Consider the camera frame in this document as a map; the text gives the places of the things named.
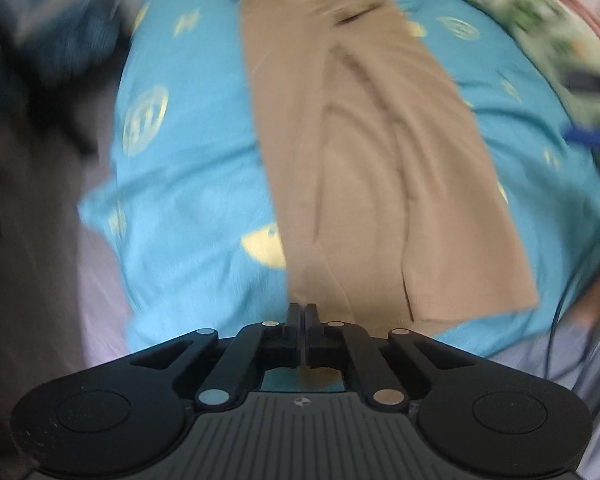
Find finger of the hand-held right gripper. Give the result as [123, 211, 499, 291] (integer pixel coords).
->
[564, 127, 600, 155]

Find green cartoon printed blanket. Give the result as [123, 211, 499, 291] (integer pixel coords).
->
[405, 0, 600, 128]

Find tan printed t-shirt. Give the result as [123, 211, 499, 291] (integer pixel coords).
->
[235, 0, 540, 393]

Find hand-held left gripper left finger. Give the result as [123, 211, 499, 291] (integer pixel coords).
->
[129, 302, 306, 412]

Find blue covered chair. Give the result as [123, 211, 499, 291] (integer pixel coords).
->
[10, 0, 146, 92]

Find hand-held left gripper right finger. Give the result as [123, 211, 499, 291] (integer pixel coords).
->
[305, 303, 487, 412]

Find teal printed bed sheet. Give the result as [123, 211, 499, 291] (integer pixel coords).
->
[77, 0, 600, 367]

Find lavender mattress cover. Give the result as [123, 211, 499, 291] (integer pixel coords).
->
[75, 220, 600, 461]

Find dark cable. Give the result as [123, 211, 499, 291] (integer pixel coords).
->
[545, 255, 589, 382]

